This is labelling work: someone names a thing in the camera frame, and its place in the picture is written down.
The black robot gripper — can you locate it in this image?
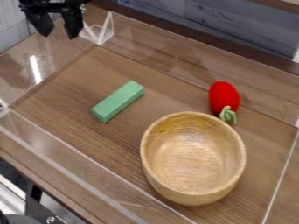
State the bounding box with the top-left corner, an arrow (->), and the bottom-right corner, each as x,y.
19,0 -> 91,39

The green rectangular block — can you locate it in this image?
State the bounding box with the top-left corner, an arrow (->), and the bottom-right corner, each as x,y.
91,80 -> 144,123

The brown wooden bowl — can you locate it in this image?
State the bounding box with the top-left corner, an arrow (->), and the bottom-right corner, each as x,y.
140,111 -> 247,207

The red plush strawberry toy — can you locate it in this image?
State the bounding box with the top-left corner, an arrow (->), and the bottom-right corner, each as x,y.
210,81 -> 240,124

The clear acrylic corner bracket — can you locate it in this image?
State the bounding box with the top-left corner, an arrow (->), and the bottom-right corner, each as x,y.
79,11 -> 115,46

